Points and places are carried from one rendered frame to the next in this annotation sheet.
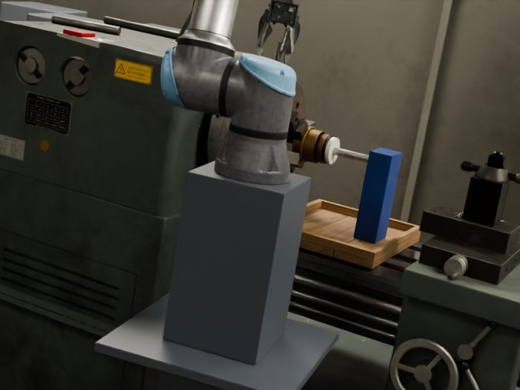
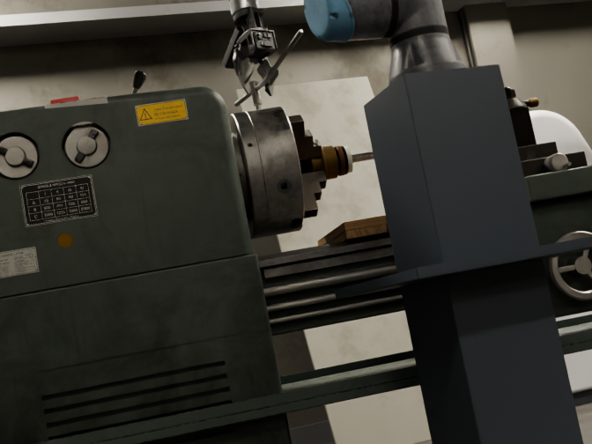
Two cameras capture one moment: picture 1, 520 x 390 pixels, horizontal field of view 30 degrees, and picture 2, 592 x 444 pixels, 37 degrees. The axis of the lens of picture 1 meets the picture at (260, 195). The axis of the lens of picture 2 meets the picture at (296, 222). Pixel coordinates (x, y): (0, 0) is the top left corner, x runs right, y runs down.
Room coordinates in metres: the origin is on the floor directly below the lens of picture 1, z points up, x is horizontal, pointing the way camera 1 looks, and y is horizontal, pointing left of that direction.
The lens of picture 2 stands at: (0.69, 1.22, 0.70)
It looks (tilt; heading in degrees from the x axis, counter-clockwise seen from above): 6 degrees up; 325
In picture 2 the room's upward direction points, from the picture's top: 11 degrees counter-clockwise
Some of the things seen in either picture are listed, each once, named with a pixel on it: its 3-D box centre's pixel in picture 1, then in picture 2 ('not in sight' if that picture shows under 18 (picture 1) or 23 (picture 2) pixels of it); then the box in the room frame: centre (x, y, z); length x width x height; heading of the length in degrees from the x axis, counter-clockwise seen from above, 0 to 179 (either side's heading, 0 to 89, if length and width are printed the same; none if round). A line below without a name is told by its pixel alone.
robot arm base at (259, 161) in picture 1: (254, 150); (423, 61); (1.89, 0.02, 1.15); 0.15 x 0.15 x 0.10
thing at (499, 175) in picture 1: (494, 172); (510, 106); (2.17, -0.51, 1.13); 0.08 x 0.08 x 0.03
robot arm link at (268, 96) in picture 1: (261, 91); (408, 3); (1.90, 0.03, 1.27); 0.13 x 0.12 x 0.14; 76
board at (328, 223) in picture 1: (343, 230); (388, 230); (2.39, -0.22, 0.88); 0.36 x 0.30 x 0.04; 155
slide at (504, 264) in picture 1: (483, 245); (516, 182); (2.23, -0.54, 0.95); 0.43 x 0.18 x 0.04; 155
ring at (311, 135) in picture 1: (313, 145); (327, 162); (2.44, -0.11, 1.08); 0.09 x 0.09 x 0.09; 65
